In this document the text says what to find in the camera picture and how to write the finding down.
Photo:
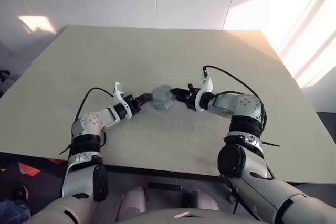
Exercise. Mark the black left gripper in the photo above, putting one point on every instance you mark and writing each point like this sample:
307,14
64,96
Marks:
132,103

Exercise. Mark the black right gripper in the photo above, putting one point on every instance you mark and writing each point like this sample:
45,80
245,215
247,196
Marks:
191,98

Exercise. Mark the grey ribbed round lid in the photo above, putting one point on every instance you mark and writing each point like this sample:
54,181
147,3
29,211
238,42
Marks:
161,94

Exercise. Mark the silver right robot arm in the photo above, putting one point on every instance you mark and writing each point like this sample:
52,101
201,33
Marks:
241,106

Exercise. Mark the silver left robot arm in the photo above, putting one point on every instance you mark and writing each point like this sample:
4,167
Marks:
89,124

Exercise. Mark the beige left robot knee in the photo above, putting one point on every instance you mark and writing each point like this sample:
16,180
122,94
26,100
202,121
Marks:
132,200

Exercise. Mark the beige robot knee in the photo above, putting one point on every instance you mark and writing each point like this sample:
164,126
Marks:
132,200
203,200

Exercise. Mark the red flat object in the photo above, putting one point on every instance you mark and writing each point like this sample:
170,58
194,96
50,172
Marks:
56,160

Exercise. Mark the beige right robot knee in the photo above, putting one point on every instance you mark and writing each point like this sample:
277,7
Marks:
203,200

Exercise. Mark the beige robot torso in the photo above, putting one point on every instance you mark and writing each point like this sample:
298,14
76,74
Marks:
170,217

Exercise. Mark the red paper sheet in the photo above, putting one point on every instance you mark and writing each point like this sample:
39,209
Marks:
29,169

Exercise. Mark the black shoe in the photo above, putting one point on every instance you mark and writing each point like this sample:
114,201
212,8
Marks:
20,192

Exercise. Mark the blue jeans leg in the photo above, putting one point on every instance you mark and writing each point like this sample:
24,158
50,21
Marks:
11,211

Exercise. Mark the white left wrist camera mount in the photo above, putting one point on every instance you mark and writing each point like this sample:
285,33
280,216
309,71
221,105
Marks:
118,95

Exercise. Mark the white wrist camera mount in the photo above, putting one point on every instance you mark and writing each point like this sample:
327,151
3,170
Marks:
207,83
118,95

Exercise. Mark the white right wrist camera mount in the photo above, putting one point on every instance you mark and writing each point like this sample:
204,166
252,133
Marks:
207,83

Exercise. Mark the black table frame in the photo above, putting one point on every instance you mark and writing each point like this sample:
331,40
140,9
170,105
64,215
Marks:
157,172

